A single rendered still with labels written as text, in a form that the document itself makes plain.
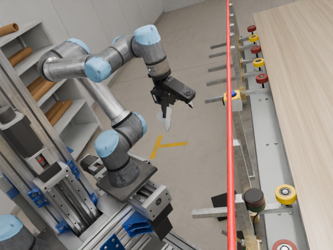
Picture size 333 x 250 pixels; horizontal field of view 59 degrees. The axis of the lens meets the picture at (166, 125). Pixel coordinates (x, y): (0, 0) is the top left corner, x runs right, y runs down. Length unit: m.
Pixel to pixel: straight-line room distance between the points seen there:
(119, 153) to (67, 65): 0.43
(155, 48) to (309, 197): 0.81
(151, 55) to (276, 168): 1.10
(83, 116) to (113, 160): 2.85
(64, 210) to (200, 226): 1.31
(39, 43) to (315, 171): 3.22
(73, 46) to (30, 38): 2.55
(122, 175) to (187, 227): 1.21
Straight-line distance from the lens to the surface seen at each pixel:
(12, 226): 1.20
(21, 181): 1.34
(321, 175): 1.37
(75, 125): 4.28
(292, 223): 1.56
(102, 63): 0.93
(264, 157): 1.87
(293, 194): 1.29
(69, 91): 3.96
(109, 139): 1.27
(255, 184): 1.62
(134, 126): 1.33
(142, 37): 0.94
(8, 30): 3.47
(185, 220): 2.48
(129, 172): 1.34
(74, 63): 1.05
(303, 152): 1.47
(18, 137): 1.19
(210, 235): 2.35
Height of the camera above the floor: 1.90
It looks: 32 degrees down
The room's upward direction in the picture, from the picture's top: 22 degrees counter-clockwise
